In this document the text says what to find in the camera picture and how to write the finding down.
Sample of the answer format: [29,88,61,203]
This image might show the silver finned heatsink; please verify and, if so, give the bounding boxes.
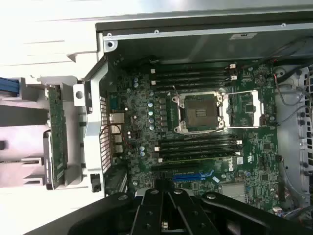
[221,183,248,203]

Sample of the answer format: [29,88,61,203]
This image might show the blue expansion slot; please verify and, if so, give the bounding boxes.
[172,172,214,182]

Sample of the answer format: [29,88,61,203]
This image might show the green Dell motherboard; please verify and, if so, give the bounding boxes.
[106,57,282,215]

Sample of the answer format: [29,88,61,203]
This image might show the silver disk bay cage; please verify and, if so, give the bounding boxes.
[273,65,313,211]

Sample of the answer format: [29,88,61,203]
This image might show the CPU socket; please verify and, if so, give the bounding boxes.
[172,92,226,135]

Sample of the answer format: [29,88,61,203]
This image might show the silver socket cover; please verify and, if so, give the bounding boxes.
[221,89,266,129]

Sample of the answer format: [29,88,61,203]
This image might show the thin metal locking lever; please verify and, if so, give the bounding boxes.
[172,85,183,101]

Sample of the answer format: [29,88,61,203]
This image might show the grey parts rack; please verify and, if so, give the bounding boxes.
[0,74,90,190]

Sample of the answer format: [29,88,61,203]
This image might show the hard disk drive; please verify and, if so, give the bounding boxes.
[0,77,20,99]

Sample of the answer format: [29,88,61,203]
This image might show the open grey PC case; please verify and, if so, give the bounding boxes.
[83,13,313,222]

